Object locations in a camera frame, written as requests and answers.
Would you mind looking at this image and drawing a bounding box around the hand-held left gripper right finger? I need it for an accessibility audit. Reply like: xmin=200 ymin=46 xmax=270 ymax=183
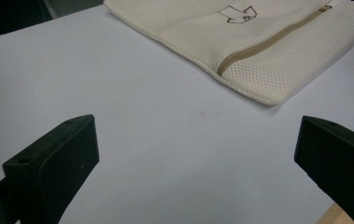
xmin=293 ymin=115 xmax=354 ymax=224

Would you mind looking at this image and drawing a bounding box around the white table cover sheet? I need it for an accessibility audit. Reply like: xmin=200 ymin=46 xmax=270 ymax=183
xmin=0 ymin=4 xmax=354 ymax=224

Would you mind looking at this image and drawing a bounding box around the wooden table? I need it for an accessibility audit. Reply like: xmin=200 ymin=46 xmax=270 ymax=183
xmin=317 ymin=202 xmax=354 ymax=224

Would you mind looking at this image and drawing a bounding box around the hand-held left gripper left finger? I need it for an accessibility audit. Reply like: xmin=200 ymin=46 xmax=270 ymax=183
xmin=2 ymin=114 xmax=100 ymax=224

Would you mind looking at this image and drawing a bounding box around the cream mesh laundry bag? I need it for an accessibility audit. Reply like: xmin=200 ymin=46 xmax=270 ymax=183
xmin=103 ymin=0 xmax=354 ymax=106

